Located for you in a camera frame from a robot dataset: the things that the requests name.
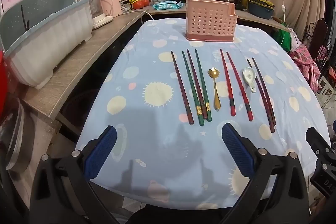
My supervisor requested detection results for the blue wet wipes pack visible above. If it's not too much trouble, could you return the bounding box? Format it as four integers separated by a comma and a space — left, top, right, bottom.
152, 1, 184, 10

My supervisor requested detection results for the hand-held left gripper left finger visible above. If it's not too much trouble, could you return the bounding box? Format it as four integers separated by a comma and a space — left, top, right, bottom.
29, 125, 124, 224

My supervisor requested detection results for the white frame stool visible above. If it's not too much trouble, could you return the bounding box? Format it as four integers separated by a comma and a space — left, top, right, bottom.
316, 74, 336, 109

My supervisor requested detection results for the white ceramic spoon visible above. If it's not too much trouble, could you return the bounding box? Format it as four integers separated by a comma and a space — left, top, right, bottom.
243, 68, 258, 93

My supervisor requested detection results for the white kitchen appliance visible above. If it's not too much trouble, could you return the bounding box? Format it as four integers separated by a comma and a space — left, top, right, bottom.
76, 0, 114, 30

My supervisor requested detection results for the clear glass pot lid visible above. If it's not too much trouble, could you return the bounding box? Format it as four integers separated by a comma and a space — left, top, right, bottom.
0, 98, 36, 172

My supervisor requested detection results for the green cloth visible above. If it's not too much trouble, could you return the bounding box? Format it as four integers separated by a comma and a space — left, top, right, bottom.
277, 27, 294, 51

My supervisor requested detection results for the bright red chopstick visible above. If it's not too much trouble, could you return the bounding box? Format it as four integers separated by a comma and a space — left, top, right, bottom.
226, 51, 254, 121
220, 49, 236, 117

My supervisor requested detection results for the blue printed tablecloth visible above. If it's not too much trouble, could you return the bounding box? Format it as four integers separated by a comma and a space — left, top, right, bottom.
75, 18, 332, 210

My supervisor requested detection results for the stack of blue dishes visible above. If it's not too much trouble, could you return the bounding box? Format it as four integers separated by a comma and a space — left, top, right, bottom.
247, 0, 276, 20

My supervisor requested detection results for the dark wooden chair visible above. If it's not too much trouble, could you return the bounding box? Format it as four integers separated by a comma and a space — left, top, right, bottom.
302, 19, 328, 62

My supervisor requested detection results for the pink plastic utensil basket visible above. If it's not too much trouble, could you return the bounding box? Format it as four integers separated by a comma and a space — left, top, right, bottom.
185, 0, 239, 43

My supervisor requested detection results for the pink patterned cloth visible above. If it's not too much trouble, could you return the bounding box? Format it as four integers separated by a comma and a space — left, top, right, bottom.
289, 44, 321, 88

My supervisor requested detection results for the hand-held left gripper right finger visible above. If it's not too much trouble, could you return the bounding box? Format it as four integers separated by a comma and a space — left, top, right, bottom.
221, 122, 311, 224

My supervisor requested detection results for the green chopstick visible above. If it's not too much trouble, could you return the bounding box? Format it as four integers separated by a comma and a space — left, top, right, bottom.
182, 51, 205, 127
195, 49, 213, 123

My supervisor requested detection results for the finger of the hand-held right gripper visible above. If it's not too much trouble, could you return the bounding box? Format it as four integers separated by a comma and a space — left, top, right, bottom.
310, 157, 336, 199
306, 127, 336, 157

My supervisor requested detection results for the gold flower spoon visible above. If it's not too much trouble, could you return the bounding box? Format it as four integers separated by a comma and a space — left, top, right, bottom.
208, 67, 221, 110

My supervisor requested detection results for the white dish rack with lid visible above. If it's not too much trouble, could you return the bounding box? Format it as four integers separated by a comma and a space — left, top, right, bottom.
0, 0, 93, 90

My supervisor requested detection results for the dark red chopstick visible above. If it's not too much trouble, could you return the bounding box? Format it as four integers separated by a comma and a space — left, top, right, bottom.
186, 48, 208, 120
171, 50, 194, 125

